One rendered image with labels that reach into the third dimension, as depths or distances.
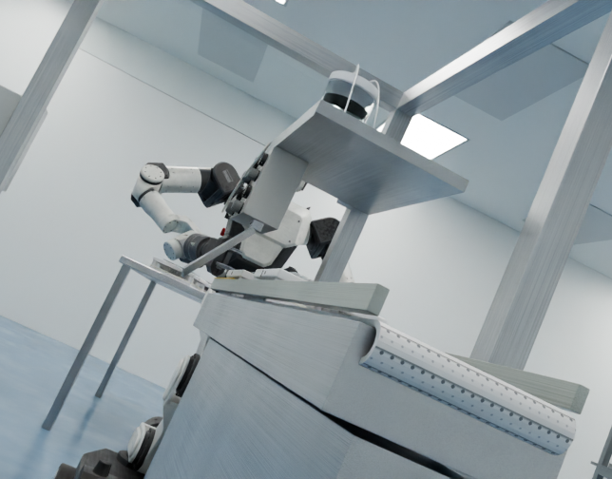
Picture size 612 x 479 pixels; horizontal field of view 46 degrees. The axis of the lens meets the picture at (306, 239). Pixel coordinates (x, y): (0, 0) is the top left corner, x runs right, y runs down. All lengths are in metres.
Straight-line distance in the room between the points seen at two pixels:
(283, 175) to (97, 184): 5.22
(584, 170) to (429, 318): 6.24
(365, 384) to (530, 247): 0.46
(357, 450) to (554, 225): 0.53
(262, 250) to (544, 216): 1.46
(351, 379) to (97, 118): 6.50
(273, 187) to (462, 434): 1.19
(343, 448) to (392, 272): 6.50
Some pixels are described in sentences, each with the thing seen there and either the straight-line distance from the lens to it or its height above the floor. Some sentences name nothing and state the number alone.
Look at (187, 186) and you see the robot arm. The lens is 2.47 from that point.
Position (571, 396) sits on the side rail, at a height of 0.85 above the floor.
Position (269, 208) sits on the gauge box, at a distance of 1.89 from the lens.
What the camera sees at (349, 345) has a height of 0.79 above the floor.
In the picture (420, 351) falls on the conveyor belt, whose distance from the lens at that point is 0.77.
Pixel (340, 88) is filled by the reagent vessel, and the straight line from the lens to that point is 2.03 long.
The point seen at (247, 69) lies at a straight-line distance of 2.24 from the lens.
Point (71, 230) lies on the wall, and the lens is 7.01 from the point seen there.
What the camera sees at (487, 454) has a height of 0.75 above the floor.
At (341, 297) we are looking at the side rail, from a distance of 0.86.
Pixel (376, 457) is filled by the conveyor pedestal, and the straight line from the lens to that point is 0.79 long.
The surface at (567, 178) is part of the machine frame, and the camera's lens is 1.18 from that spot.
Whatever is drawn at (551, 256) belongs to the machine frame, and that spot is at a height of 1.06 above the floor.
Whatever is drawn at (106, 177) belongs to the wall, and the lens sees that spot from 7.05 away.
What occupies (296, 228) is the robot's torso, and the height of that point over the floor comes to 1.16.
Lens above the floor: 0.76
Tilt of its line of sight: 9 degrees up
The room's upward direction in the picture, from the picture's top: 25 degrees clockwise
